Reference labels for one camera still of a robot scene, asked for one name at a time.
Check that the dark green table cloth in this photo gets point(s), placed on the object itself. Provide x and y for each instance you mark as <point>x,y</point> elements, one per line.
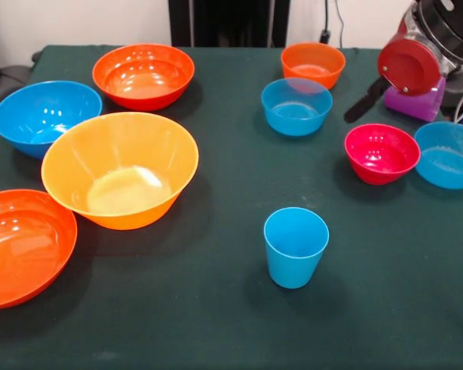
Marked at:
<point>177,308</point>

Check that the small blue bowl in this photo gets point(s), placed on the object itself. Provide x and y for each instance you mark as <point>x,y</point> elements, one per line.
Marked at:
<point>293,115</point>
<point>447,162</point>

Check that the blue cup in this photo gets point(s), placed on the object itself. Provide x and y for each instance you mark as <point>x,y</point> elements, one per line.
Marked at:
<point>293,262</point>

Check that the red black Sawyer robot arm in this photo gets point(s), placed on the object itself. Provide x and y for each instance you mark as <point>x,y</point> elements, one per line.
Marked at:
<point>447,23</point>

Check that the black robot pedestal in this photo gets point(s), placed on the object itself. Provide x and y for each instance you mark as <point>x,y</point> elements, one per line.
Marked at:
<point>231,19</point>

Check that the large blue bowl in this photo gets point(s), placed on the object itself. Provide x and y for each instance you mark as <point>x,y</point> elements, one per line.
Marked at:
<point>34,119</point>

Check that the small orange bowl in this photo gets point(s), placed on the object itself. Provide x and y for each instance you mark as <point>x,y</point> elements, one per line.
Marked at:
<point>312,58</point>

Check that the large yellow-orange bowl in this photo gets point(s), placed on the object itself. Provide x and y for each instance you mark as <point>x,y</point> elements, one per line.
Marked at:
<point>119,200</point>

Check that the large orange bowl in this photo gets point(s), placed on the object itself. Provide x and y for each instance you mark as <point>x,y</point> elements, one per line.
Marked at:
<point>139,73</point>
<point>23,250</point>

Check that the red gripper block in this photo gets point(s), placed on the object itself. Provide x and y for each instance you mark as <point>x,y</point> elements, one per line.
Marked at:
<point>409,65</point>

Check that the purple cup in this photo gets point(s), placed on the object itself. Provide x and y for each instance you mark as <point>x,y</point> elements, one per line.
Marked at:
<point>413,106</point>

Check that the small pink bowl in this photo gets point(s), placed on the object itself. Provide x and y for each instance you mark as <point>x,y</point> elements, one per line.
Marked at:
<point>382,158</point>

